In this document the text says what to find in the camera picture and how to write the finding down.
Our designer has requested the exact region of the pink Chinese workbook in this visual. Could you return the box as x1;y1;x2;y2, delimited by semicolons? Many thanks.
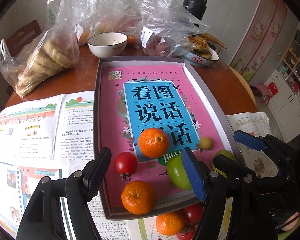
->
100;64;224;199

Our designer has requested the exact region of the white shelf cabinet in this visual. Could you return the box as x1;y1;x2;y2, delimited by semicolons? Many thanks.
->
266;28;300;142

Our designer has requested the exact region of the clear plastic bag right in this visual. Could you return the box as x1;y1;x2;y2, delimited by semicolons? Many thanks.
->
136;0;210;57

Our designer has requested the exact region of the red tomato with stem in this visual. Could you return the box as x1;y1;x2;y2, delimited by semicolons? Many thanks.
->
115;152;138;180

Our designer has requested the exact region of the pink Hello Kitty wardrobe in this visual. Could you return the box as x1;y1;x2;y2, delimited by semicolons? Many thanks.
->
230;0;288;82

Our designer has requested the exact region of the small green apple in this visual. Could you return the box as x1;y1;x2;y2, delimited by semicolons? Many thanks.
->
211;149;237;178

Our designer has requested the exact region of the clear plastic bag middle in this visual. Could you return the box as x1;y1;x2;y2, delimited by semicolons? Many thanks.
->
46;0;143;47

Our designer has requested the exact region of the black thermos flask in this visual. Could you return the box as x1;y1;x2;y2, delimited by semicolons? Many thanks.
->
183;0;207;20

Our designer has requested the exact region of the large green apple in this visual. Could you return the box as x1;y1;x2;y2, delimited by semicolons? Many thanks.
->
166;154;192;190

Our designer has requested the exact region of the person's hand with red nails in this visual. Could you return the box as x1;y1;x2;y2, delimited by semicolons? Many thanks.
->
280;212;300;231

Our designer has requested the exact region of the red plastic stool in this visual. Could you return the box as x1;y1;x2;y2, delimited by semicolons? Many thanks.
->
256;82;279;105

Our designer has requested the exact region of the orange tangerine in box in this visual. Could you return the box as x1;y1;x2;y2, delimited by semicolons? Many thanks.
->
121;180;157;215

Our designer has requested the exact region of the plastic bag of flatbreads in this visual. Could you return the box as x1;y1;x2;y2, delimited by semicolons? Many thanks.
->
0;17;80;99

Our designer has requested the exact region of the wooden chair left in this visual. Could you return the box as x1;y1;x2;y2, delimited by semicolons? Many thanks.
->
6;20;42;57

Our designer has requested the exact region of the grey cardboard box tray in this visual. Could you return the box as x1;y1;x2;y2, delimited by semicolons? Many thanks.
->
93;56;244;216

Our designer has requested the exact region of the clear plastic bag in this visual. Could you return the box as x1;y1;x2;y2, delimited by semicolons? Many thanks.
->
136;0;210;57
46;0;143;47

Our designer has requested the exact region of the orange tangerine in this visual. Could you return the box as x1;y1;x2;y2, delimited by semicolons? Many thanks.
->
138;127;170;159
155;211;186;236
121;180;157;215

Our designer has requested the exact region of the newspaper left sheet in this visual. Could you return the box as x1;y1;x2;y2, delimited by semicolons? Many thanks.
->
0;90;131;240

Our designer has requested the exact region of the white ceramic bowl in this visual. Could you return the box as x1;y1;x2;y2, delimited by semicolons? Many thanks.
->
88;32;128;58

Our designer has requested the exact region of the yellow longan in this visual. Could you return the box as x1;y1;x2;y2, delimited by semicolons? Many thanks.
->
199;137;213;150

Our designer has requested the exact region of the patterned bowl with pancakes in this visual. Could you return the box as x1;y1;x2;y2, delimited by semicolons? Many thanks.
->
181;35;219;67

